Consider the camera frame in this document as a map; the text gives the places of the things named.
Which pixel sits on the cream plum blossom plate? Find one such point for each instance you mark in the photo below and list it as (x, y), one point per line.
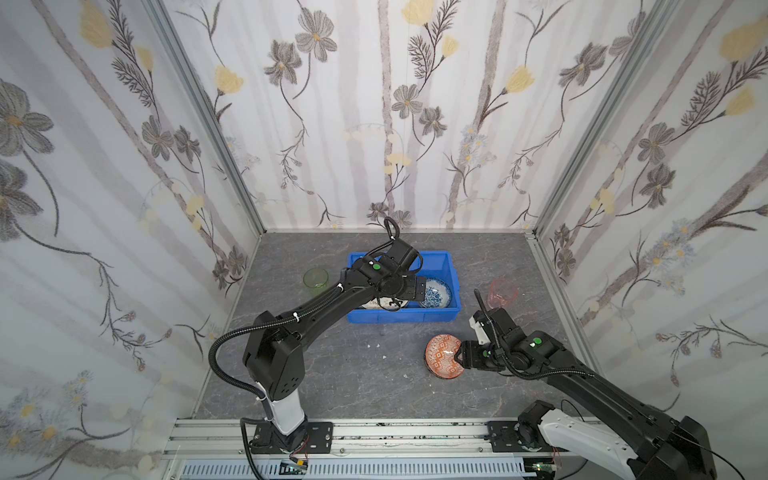
(385, 303)

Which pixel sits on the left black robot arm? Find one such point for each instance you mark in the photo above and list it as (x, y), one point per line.
(274, 351)

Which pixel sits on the blue patterned bowl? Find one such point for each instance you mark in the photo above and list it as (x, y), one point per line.
(438, 294)

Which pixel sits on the blue plastic bin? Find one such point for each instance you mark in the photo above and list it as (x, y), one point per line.
(436, 264)

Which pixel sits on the black mounting plate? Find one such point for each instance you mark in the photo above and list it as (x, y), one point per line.
(309, 438)
(512, 436)

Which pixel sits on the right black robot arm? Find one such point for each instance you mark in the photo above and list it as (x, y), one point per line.
(633, 439)

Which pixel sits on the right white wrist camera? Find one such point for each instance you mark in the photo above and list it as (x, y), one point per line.
(477, 327)

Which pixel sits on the white slotted cable duct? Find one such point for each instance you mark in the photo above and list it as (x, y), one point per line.
(397, 468)

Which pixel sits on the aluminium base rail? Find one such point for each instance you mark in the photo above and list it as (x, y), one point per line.
(210, 449)

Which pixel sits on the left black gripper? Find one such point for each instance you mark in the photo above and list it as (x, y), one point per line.
(417, 288)

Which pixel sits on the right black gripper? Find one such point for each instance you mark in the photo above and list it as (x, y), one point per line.
(465, 354)

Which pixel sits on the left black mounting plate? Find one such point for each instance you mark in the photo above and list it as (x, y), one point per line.
(309, 438)

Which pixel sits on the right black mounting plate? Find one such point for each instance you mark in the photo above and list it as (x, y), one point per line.
(512, 436)

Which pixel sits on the red patterned bottom bowl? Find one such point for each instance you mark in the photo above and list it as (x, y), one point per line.
(440, 354)

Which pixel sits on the green glass cup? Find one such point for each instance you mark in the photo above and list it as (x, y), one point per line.
(316, 280)

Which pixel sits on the pink glass cup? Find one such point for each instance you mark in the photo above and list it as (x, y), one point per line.
(502, 293)

